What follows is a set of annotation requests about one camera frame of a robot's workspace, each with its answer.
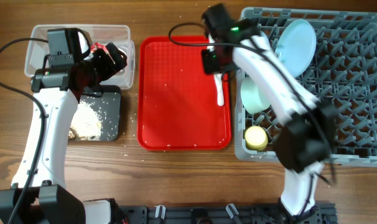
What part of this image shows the white plastic fork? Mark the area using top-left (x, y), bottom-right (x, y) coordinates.
top-left (213, 73), bottom-right (225, 106)

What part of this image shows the red snack wrapper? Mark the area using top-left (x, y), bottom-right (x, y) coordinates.
top-left (90, 42), bottom-right (109, 54)

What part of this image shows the food scraps and rice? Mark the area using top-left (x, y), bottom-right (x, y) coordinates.
top-left (68, 96), bottom-right (119, 141)

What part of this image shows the mint green bowl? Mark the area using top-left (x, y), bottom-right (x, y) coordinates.
top-left (241, 77), bottom-right (271, 114)

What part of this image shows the light blue plate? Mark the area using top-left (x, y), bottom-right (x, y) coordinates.
top-left (275, 19), bottom-right (316, 78)

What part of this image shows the yellow plastic cup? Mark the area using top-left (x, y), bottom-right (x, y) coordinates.
top-left (244, 126), bottom-right (268, 151)

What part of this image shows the white napkin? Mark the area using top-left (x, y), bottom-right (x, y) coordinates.
top-left (85, 48), bottom-right (126, 60)

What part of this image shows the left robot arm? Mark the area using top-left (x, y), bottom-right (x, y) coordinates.
top-left (0, 28), bottom-right (129, 223)

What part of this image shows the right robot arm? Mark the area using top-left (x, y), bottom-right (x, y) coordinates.
top-left (202, 3), bottom-right (337, 223)

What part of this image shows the black waste tray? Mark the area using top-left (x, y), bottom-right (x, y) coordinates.
top-left (30, 85), bottom-right (122, 142)

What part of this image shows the grey dishwasher rack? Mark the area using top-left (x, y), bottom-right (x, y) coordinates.
top-left (241, 7), bottom-right (377, 167)

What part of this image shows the clear plastic bin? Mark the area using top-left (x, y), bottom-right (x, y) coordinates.
top-left (24, 24), bottom-right (135, 90)

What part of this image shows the red serving tray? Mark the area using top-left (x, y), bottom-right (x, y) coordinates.
top-left (136, 35), bottom-right (231, 151)

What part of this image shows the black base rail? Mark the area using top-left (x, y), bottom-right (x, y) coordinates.
top-left (120, 203), bottom-right (338, 224)

